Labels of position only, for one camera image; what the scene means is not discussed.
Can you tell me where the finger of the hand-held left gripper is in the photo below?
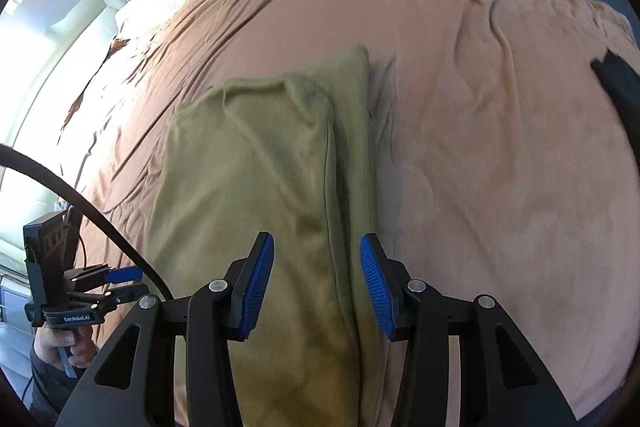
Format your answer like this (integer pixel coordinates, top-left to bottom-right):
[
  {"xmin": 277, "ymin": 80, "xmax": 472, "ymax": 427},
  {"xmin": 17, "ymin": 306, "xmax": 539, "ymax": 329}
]
[
  {"xmin": 70, "ymin": 284, "xmax": 151, "ymax": 310},
  {"xmin": 70, "ymin": 266, "xmax": 145, "ymax": 289}
]

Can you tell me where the cream padded headboard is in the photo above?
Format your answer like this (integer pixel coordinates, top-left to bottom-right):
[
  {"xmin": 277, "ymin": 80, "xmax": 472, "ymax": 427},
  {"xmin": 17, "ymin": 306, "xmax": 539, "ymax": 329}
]
[{"xmin": 0, "ymin": 0, "xmax": 126, "ymax": 268}]

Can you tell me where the folded black garment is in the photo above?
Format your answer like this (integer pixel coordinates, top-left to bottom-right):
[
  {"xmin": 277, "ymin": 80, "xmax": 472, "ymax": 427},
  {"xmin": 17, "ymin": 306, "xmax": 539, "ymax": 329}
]
[{"xmin": 590, "ymin": 49, "xmax": 640, "ymax": 128}]

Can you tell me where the thick black gripper cable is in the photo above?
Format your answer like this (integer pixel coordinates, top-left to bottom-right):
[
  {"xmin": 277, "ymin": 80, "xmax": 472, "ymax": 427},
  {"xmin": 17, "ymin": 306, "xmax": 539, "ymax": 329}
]
[{"xmin": 0, "ymin": 144, "xmax": 176, "ymax": 303}]

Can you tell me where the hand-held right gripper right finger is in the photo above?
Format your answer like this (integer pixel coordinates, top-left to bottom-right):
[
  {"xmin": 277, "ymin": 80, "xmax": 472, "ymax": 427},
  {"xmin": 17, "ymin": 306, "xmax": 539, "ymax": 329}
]
[{"xmin": 360, "ymin": 233, "xmax": 586, "ymax": 427}]

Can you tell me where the person's left forearm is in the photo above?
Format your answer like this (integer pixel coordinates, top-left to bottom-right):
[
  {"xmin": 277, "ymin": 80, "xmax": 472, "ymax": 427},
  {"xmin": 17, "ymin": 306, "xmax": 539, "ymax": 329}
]
[{"xmin": 27, "ymin": 347, "xmax": 83, "ymax": 427}]

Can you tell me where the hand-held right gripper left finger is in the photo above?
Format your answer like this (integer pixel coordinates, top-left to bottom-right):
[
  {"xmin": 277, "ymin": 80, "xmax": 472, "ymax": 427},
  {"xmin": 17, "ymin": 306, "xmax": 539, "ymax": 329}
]
[{"xmin": 55, "ymin": 232, "xmax": 276, "ymax": 427}]

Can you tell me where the person's left hand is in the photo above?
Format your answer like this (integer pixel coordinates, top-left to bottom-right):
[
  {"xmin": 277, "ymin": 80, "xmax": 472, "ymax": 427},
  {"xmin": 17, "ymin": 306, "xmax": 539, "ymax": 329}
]
[{"xmin": 32, "ymin": 324, "xmax": 98, "ymax": 370}]

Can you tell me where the olive printed t-shirt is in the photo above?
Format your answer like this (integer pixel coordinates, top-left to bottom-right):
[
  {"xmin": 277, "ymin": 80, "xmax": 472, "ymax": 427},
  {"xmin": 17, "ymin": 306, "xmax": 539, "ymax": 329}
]
[{"xmin": 145, "ymin": 44, "xmax": 381, "ymax": 427}]

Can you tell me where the brown duvet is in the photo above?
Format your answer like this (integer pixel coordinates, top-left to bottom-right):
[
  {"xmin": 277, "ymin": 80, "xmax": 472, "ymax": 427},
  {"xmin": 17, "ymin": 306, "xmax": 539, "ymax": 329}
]
[{"xmin": 60, "ymin": 0, "xmax": 640, "ymax": 427}]

